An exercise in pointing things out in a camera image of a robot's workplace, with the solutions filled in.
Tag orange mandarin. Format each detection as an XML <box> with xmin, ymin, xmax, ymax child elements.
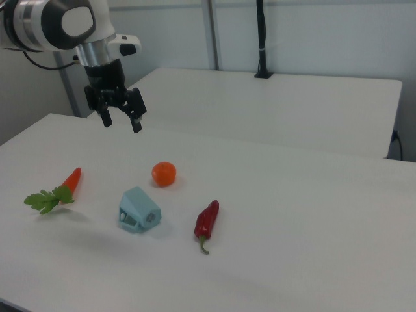
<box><xmin>151</xmin><ymin>161</ymin><xmax>177</xmax><ymax>187</ymax></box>

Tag white side table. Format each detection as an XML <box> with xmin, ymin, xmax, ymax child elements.
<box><xmin>86</xmin><ymin>67</ymin><xmax>403</xmax><ymax>159</ymax></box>

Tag orange carrot with green leaves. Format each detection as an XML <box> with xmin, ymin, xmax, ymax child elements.
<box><xmin>23</xmin><ymin>167</ymin><xmax>83</xmax><ymax>216</ymax></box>

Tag black camera pole with clamp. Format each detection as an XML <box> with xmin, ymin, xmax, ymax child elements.
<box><xmin>253</xmin><ymin>0</ymin><xmax>273</xmax><ymax>79</ymax></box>

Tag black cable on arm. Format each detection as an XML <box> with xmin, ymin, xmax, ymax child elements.
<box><xmin>21</xmin><ymin>50</ymin><xmax>81</xmax><ymax>70</ymax></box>

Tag light blue faceted mug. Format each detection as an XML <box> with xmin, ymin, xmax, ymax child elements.
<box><xmin>117</xmin><ymin>186</ymin><xmax>163</xmax><ymax>233</ymax></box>

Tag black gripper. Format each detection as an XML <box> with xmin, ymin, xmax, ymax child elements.
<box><xmin>83</xmin><ymin>58</ymin><xmax>147</xmax><ymax>133</ymax></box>

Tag red chili pepper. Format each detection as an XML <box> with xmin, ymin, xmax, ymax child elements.
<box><xmin>194</xmin><ymin>200</ymin><xmax>220</xmax><ymax>255</ymax></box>

